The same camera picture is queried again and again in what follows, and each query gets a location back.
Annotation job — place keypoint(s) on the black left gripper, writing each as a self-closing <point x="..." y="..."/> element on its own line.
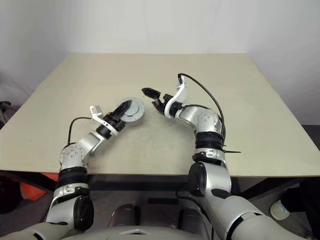
<point x="116" y="122"/>

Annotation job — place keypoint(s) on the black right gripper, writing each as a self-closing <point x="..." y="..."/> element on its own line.
<point x="165" y="98"/>

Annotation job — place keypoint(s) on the silver round motor lid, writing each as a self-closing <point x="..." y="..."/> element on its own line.
<point x="135" y="110"/>

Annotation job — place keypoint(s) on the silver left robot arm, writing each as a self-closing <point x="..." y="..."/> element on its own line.
<point x="72" y="155"/>

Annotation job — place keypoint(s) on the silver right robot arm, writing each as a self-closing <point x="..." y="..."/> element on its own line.
<point x="207" y="120"/>

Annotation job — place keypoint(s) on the black flat floor plate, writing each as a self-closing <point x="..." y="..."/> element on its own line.
<point x="162" y="201"/>

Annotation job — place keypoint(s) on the dark rounded shape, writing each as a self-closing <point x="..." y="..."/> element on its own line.
<point x="125" y="216"/>
<point x="191" y="218"/>

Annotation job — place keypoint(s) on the silver tripod stand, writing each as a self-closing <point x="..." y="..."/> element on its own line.
<point x="5" y="105"/>

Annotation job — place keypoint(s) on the orange red plastic object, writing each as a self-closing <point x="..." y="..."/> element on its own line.
<point x="32" y="191"/>

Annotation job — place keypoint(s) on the grey robot torso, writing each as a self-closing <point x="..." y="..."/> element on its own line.
<point x="135" y="236"/>

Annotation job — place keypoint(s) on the white blue sneaker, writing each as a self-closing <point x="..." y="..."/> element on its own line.
<point x="278" y="211"/>

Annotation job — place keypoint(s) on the black trouser leg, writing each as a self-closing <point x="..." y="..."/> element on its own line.
<point x="302" y="200"/>

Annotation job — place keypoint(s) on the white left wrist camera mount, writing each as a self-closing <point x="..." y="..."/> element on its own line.
<point x="96" y="110"/>

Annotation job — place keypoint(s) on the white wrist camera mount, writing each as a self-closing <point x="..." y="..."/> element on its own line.
<point x="96" y="110"/>
<point x="180" y="92"/>

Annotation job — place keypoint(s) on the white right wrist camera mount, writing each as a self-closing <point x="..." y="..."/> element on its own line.
<point x="180" y="92"/>

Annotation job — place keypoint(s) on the black table frame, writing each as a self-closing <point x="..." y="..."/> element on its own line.
<point x="137" y="182"/>

